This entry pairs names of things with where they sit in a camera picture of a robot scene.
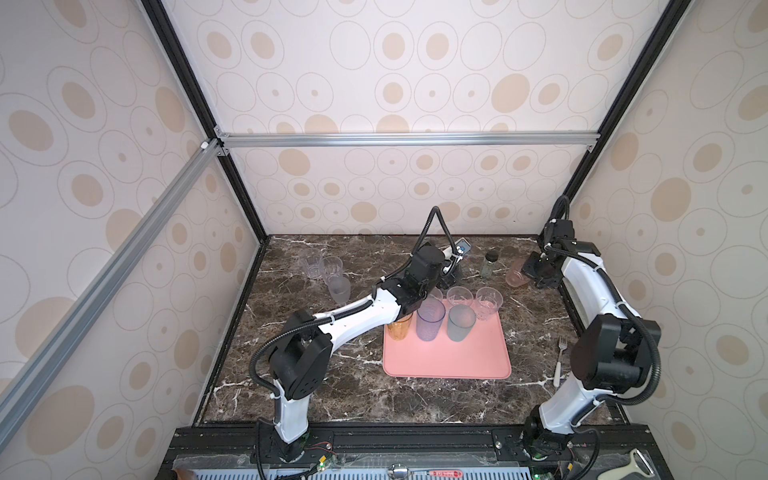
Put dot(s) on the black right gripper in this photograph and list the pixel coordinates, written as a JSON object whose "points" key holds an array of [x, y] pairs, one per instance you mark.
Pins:
{"points": [[531, 269]]}

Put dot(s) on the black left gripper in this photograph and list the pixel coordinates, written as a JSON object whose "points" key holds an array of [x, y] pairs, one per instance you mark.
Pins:
{"points": [[447, 280]]}

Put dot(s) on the tall blue frosted tumbler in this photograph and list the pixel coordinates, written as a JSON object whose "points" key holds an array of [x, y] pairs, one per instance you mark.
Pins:
{"points": [[430, 315]]}

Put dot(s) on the tall teal textured tumbler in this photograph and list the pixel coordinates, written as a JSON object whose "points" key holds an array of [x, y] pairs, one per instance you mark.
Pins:
{"points": [[461, 320]]}

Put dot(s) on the tall yellow plastic tumbler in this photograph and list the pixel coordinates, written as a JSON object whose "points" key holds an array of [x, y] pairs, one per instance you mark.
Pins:
{"points": [[399, 329]]}

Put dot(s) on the frosted clear cup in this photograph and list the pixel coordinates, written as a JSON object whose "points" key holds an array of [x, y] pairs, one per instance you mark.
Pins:
{"points": [[339, 288]]}

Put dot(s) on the pink short plastic cup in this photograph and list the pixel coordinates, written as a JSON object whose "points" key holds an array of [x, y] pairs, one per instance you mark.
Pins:
{"points": [[514, 276]]}

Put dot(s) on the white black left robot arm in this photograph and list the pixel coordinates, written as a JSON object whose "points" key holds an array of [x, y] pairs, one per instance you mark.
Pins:
{"points": [[299, 356]]}

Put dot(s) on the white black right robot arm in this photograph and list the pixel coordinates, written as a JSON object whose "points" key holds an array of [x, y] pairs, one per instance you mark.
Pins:
{"points": [[616, 358]]}

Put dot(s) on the pink plastic tray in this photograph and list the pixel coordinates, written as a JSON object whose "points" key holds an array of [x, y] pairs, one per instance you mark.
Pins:
{"points": [[482, 354]]}

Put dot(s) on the herb spice jar black lid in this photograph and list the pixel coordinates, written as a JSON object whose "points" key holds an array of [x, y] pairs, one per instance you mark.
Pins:
{"points": [[489, 264]]}

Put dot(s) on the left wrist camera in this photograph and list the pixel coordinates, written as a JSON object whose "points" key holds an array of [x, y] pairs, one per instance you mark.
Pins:
{"points": [[463, 247]]}

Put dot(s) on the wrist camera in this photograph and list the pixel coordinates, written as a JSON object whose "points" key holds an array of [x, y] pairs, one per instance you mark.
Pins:
{"points": [[463, 247], [557, 231]]}

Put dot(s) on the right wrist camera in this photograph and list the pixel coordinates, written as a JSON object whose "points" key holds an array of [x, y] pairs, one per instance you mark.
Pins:
{"points": [[557, 231]]}

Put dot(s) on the white handled fork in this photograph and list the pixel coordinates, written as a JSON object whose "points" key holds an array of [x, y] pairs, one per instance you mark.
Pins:
{"points": [[562, 346]]}

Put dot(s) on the aluminium rail back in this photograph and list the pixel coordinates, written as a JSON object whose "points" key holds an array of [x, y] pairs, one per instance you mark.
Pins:
{"points": [[425, 139]]}

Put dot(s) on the aluminium rail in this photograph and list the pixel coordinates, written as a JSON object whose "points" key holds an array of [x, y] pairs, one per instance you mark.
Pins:
{"points": [[35, 378], [425, 139]]}

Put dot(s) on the white handled tool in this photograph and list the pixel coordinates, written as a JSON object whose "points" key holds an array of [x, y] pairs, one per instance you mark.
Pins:
{"points": [[637, 464]]}

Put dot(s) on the black corner frame post left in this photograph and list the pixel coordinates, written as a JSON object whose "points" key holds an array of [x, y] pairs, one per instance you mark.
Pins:
{"points": [[175, 52]]}

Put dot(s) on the black corner frame post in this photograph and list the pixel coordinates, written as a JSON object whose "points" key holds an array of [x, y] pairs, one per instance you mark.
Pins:
{"points": [[649, 55], [175, 52]]}

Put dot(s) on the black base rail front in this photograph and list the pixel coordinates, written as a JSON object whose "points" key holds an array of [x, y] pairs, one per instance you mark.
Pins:
{"points": [[399, 451]]}

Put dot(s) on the black corner frame post right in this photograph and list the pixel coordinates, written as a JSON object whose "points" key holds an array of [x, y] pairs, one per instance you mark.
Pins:
{"points": [[649, 55]]}

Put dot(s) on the aluminium rail left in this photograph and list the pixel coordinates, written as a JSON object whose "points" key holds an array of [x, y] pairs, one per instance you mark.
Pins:
{"points": [[35, 378]]}

